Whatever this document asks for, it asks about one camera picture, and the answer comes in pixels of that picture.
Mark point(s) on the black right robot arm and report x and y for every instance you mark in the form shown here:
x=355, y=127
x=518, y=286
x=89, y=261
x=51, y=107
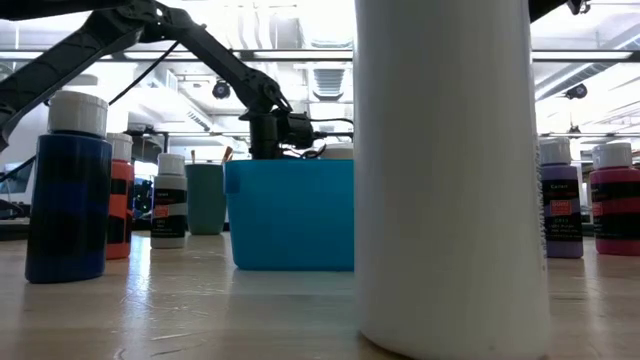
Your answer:
x=542, y=6

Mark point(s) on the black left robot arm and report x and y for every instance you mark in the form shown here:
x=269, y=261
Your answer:
x=215, y=52

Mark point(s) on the small white paint bottle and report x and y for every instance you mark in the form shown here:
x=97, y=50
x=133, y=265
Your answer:
x=169, y=220

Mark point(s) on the small red-orange paint bottle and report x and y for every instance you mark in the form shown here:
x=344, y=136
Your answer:
x=121, y=200

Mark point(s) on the large white paint bottle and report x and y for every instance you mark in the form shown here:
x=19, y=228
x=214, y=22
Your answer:
x=450, y=200

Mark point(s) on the small dark blue paint bottle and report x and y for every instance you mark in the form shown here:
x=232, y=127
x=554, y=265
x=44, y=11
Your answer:
x=70, y=200

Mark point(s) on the small purple paint bottle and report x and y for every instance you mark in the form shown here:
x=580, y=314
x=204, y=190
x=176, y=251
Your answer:
x=562, y=225

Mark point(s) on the small crimson paint bottle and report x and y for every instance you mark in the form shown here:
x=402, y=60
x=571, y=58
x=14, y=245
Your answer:
x=617, y=200

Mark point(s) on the ceiling air vent grille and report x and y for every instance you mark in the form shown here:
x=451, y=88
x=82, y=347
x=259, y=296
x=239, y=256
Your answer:
x=328, y=82

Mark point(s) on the black ceiling spotlight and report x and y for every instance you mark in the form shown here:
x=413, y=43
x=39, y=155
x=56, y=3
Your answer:
x=576, y=91
x=221, y=89

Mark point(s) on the blue plastic bin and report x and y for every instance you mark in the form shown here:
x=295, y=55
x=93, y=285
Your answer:
x=290, y=215

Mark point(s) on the horizontal overhead rig beam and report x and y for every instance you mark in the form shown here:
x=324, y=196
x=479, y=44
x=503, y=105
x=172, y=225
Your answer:
x=320, y=55

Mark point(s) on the dark green cup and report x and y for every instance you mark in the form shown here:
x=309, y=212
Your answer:
x=205, y=200

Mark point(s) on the background computer monitor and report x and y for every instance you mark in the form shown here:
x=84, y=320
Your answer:
x=17, y=177

